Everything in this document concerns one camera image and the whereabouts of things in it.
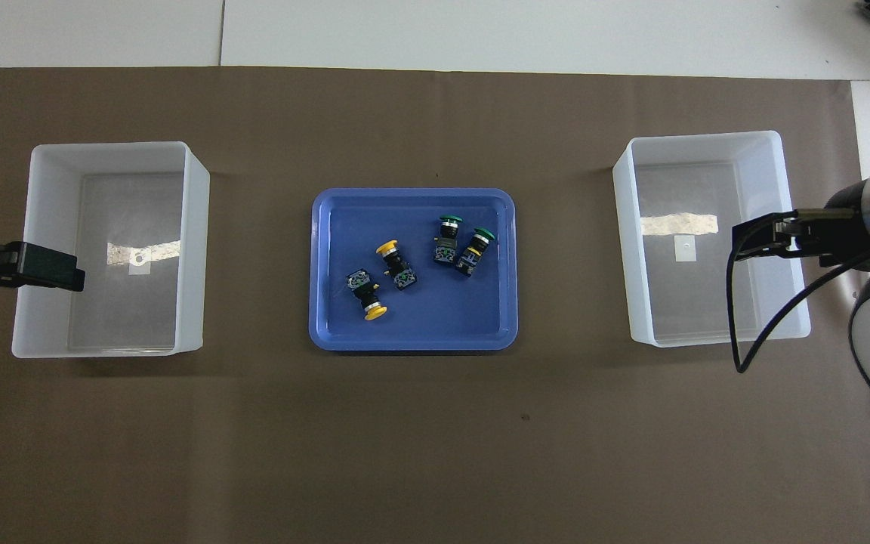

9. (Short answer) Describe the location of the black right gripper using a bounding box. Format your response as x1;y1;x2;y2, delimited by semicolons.
732;208;870;267

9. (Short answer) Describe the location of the green push button switch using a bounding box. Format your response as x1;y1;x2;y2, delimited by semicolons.
433;215;464;265
455;227;493;277

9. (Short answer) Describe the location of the yellow push button switch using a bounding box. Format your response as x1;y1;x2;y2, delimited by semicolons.
375;240;418;292
347;270;388;322

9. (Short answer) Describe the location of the translucent white plastic box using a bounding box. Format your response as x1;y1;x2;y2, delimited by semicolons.
612;131;812;348
11;141;211;359

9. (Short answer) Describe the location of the blue plastic tray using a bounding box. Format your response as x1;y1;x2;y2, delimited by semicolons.
308;187;519;352

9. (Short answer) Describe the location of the brown paper table mat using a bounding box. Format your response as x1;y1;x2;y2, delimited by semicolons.
0;66;870;544

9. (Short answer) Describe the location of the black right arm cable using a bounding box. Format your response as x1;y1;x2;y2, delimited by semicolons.
728;214;870;375

